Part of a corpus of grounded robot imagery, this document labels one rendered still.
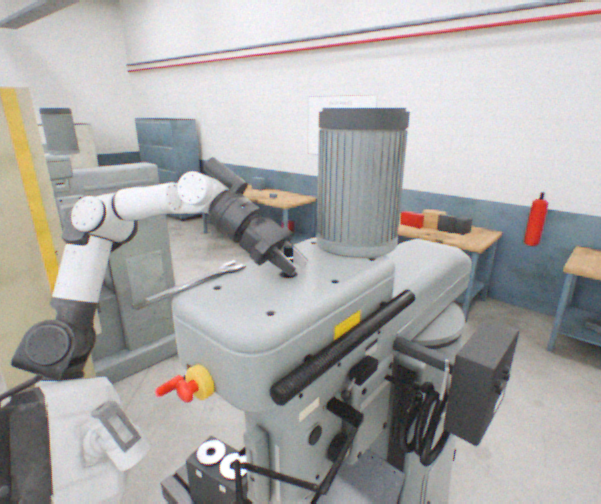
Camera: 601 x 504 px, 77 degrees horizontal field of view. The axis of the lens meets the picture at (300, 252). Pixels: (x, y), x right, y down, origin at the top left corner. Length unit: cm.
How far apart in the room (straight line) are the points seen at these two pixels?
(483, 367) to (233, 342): 52
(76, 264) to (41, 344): 17
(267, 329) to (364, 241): 36
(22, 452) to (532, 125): 469
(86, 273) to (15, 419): 30
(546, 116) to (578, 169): 62
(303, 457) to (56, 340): 56
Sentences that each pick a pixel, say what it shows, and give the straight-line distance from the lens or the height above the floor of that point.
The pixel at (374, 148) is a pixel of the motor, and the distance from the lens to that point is 82.
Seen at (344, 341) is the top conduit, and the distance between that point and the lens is 73.
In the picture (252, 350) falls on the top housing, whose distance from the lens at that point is 60.
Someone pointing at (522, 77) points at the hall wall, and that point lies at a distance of 486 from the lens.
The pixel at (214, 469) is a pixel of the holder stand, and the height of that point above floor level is 114.
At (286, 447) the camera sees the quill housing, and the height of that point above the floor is 153.
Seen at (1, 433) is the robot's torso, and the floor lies 169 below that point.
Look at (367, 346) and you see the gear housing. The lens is 90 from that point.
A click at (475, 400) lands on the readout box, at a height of 163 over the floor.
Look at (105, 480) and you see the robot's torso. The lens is 95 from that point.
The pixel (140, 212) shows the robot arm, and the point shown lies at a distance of 91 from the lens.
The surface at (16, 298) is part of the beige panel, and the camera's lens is 241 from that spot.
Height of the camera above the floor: 221
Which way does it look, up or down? 21 degrees down
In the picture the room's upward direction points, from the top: straight up
